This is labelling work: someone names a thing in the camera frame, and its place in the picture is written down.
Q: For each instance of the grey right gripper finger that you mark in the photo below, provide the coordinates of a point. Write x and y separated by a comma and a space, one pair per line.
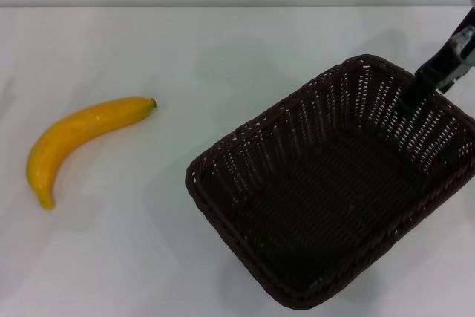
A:
464, 61

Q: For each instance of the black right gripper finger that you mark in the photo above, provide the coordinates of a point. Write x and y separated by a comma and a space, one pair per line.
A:
426, 72

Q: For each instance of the dark brown woven basket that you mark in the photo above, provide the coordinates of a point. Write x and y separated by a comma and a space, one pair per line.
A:
315, 191

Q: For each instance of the yellow banana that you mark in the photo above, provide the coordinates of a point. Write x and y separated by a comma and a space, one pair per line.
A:
74, 124

